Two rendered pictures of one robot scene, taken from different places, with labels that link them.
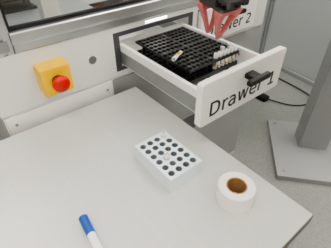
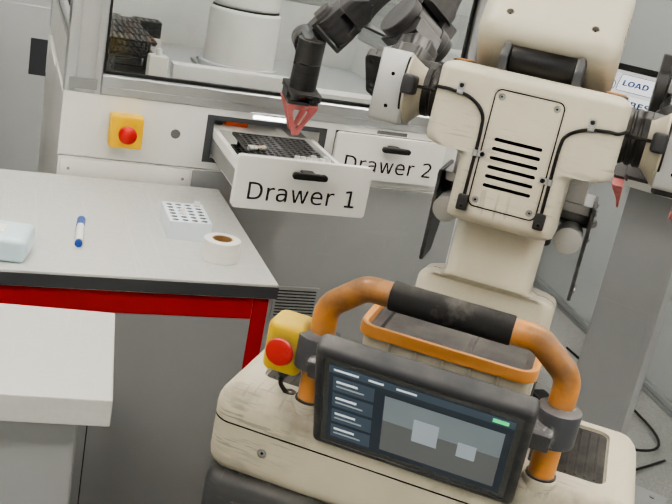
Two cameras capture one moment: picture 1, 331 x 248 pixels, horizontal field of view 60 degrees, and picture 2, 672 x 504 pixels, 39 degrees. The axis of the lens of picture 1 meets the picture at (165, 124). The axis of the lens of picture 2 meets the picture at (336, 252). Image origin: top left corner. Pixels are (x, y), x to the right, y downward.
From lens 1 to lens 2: 1.49 m
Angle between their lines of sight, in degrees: 26
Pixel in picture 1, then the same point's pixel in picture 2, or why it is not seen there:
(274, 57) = (349, 172)
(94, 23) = (190, 96)
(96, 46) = (185, 120)
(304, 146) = not seen: hidden behind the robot
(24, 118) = (78, 165)
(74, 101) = (138, 172)
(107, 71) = (188, 155)
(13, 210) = (29, 202)
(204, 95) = (240, 166)
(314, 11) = not seen: outside the picture
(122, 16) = (226, 100)
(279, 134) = not seen: hidden behind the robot
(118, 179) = (130, 220)
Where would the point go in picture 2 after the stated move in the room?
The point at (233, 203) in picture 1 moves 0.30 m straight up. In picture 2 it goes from (208, 246) to (232, 87)
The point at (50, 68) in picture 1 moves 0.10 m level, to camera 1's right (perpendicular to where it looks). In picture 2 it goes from (125, 117) to (164, 128)
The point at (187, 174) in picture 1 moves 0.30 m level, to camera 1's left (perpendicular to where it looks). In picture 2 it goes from (191, 229) to (63, 189)
